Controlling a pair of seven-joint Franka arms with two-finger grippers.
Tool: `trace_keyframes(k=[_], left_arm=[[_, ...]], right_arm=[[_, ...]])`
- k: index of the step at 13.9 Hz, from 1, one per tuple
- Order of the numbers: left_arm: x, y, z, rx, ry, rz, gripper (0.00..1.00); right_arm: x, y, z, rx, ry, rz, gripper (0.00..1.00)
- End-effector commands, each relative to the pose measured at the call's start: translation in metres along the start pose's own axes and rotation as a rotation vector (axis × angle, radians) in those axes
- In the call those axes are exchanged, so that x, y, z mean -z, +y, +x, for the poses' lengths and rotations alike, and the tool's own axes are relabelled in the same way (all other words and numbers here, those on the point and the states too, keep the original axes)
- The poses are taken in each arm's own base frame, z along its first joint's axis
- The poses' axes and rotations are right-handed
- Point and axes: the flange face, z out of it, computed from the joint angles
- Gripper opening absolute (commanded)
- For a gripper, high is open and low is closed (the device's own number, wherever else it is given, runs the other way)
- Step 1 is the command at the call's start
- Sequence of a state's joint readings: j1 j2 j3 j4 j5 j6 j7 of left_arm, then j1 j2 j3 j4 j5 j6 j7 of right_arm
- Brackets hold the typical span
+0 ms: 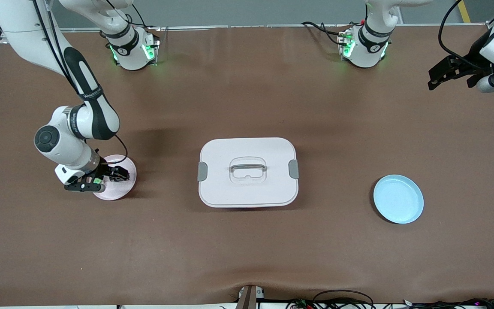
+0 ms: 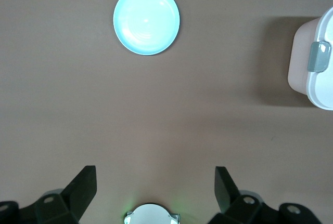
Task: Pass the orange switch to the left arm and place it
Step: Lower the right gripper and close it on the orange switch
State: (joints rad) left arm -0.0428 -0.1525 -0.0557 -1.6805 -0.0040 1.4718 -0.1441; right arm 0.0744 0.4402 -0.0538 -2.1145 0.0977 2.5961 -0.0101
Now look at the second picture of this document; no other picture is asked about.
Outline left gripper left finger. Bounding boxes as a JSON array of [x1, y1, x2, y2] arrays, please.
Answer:
[[0, 165, 97, 224]]

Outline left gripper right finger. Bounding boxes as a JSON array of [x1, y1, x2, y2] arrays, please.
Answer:
[[210, 166, 319, 224]]

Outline white lidded box grey latches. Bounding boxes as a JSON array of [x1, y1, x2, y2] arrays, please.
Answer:
[[287, 7, 333, 111]]

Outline brown table mat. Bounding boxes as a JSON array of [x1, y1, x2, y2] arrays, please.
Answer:
[[0, 0, 333, 224]]

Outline light blue round plate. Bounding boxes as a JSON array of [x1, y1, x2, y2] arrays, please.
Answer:
[[113, 0, 181, 56]]

